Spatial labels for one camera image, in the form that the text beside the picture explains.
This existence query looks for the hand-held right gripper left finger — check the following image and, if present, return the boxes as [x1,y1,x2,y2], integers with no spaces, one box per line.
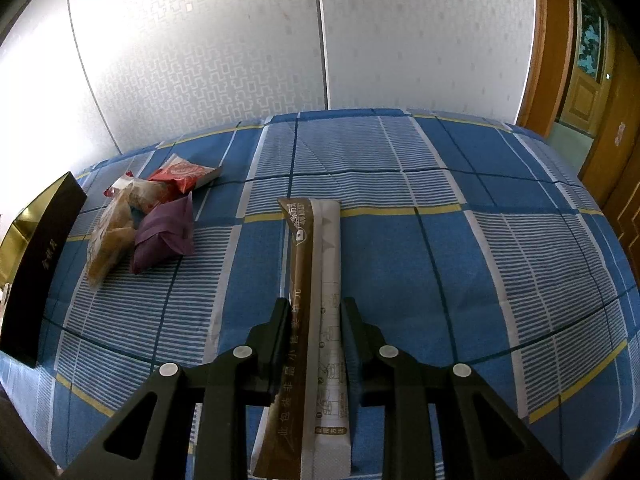
[60,297,293,480]

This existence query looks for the gold tin box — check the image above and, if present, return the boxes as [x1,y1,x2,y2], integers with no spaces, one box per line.
[0,171,88,370]

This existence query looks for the brown white stick sachet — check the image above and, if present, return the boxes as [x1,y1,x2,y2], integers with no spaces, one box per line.
[250,196,353,478]

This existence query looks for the long rice cracker packet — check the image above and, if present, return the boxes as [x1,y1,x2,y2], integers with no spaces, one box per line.
[103,172,178,213]

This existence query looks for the beige pastry packet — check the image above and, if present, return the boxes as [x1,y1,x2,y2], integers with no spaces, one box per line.
[85,195,136,288]

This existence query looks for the blue plaid tablecloth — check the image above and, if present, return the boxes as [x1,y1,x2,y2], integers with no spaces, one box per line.
[0,107,640,480]

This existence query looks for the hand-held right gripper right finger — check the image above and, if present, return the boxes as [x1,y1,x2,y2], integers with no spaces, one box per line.
[340,297,571,480]

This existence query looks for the plain wooden door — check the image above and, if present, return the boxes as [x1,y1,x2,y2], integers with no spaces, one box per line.
[577,35,640,281]

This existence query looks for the wooden door frame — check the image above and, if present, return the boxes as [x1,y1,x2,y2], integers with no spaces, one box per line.
[515,0,573,138]

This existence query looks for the small red snack packet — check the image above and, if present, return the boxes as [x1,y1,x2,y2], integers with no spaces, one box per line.
[146,154,224,195]

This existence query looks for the purple snack packet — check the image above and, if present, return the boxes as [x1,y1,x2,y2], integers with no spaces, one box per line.
[131,192,196,275]

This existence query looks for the wooden door with glass panel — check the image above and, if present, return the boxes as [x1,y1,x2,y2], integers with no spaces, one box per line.
[552,0,613,136]

